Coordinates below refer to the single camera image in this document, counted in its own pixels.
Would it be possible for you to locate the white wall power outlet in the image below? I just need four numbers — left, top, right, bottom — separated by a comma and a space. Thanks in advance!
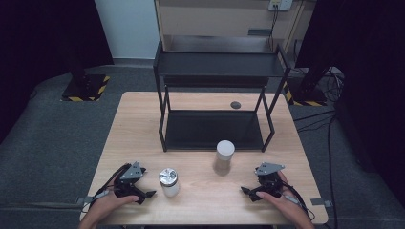
267, 0, 294, 12

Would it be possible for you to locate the black metal shelf rack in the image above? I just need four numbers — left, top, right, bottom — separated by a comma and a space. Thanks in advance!
152, 40, 291, 154

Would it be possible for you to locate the light wooden cabinet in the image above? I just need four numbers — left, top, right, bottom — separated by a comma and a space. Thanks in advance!
154, 0, 317, 55

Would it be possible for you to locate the glass jar with silver lid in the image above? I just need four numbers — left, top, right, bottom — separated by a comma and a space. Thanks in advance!
158, 167, 181, 198

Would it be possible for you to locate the hand-held gripper cable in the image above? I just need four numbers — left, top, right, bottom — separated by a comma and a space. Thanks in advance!
280, 179, 317, 222
80, 162, 132, 214

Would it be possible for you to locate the black outlet cable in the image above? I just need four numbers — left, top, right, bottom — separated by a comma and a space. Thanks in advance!
267, 5, 281, 51

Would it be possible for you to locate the grey cabinet label strip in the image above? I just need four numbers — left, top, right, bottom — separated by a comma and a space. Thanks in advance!
247, 29, 273, 37

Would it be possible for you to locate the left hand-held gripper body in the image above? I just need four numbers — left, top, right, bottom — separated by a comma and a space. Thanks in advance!
113, 161, 147, 198

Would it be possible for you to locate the black stand with striped base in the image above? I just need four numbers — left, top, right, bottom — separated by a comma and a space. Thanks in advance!
282, 65, 333, 108
60, 47, 111, 103

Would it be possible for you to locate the black curtain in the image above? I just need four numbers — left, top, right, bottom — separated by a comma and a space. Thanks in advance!
294, 0, 405, 199
0, 0, 115, 145

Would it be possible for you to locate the long black floor cable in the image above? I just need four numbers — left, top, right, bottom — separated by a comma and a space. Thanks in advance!
292, 109, 340, 229

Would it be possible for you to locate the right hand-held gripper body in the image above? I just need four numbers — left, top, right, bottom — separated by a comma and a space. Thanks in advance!
254, 162, 286, 198

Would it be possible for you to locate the person's right hand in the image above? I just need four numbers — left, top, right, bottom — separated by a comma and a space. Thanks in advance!
255, 171, 308, 221

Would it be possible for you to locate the person's left hand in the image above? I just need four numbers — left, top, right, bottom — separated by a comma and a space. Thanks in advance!
90, 186, 140, 221

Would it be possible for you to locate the tangled floor cable bundle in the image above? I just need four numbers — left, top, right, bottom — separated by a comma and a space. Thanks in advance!
319, 67, 346, 103

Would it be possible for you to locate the left hand-held gripper cable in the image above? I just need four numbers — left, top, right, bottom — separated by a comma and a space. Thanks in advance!
80, 162, 132, 214

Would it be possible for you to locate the glass jar with white lid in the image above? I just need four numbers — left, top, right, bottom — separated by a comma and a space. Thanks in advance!
215, 139, 236, 171

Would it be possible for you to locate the right hand-held gripper cable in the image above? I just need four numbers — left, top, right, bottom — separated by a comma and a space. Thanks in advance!
280, 179, 317, 222

